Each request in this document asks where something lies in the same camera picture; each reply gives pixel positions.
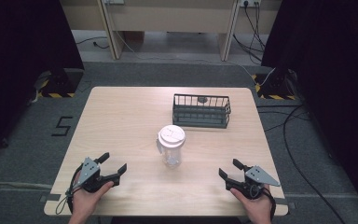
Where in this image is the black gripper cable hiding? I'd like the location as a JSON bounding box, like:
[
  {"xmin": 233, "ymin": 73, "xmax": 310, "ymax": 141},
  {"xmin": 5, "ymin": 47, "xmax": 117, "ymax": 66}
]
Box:
[
  {"xmin": 55, "ymin": 163, "xmax": 85, "ymax": 217},
  {"xmin": 261, "ymin": 186, "xmax": 277, "ymax": 222}
]

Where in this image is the black curtain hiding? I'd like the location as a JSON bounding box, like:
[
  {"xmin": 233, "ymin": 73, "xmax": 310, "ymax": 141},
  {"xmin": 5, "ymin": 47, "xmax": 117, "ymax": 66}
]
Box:
[
  {"xmin": 260, "ymin": 0, "xmax": 358, "ymax": 216},
  {"xmin": 0, "ymin": 0, "xmax": 86, "ymax": 161}
]

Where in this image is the clear cup with white lid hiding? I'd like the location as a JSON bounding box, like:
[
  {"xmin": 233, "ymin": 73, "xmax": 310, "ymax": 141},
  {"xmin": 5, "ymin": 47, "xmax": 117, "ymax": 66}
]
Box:
[{"xmin": 155, "ymin": 124, "xmax": 186, "ymax": 169}]

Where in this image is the white wall socket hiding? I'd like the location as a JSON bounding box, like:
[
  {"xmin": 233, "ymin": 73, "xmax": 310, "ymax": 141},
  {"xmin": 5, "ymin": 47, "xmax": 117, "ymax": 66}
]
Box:
[{"xmin": 240, "ymin": 0, "xmax": 263, "ymax": 8}]

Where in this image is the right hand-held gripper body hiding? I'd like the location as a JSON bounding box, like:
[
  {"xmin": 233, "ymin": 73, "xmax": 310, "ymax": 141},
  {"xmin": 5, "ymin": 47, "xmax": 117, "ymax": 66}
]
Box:
[{"xmin": 225, "ymin": 164, "xmax": 282, "ymax": 201}]

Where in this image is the bundle of black cables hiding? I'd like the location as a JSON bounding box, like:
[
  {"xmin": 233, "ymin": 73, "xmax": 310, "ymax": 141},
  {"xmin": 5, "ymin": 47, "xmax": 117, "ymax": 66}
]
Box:
[{"xmin": 232, "ymin": 1, "xmax": 268, "ymax": 65}]

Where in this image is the stand base with hazard tape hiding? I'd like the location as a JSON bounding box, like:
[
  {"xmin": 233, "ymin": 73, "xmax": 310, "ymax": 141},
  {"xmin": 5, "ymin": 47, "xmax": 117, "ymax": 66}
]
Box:
[
  {"xmin": 251, "ymin": 67, "xmax": 299, "ymax": 101},
  {"xmin": 33, "ymin": 68, "xmax": 86, "ymax": 99}
]

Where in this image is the short black cable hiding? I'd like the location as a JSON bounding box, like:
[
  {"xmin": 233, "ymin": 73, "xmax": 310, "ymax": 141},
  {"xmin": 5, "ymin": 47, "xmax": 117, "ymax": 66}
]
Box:
[{"xmin": 75, "ymin": 35, "xmax": 111, "ymax": 50}]

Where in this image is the thin black floor cable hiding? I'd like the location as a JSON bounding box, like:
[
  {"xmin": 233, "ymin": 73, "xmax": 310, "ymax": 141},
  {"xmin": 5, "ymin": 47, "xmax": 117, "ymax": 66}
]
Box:
[{"xmin": 255, "ymin": 104, "xmax": 312, "ymax": 133}]

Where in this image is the person's left hand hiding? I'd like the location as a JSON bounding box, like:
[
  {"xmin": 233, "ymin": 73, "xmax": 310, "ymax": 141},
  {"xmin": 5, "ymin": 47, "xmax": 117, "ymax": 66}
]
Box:
[{"xmin": 71, "ymin": 180, "xmax": 116, "ymax": 218}]

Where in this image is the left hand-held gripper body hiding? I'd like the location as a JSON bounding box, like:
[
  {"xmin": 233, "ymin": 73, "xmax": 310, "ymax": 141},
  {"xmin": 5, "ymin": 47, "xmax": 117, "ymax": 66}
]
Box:
[{"xmin": 74, "ymin": 157, "xmax": 113, "ymax": 194}]

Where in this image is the person's right hand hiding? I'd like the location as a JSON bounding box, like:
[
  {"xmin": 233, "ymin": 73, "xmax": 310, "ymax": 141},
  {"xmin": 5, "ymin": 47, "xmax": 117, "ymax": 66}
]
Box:
[{"xmin": 228, "ymin": 184, "xmax": 273, "ymax": 223}]

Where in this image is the long black floor cable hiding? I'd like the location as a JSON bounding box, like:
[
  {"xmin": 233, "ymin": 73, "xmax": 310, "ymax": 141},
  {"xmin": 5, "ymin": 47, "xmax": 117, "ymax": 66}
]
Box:
[{"xmin": 282, "ymin": 105, "xmax": 347, "ymax": 224}]

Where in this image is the black wire basket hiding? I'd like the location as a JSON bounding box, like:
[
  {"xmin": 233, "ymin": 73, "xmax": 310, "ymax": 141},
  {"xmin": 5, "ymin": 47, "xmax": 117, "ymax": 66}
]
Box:
[{"xmin": 172, "ymin": 93, "xmax": 232, "ymax": 130}]

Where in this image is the beige desk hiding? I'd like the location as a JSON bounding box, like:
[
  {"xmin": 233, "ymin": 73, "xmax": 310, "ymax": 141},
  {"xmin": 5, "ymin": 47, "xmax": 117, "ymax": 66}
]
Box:
[{"xmin": 59, "ymin": 0, "xmax": 283, "ymax": 63}]

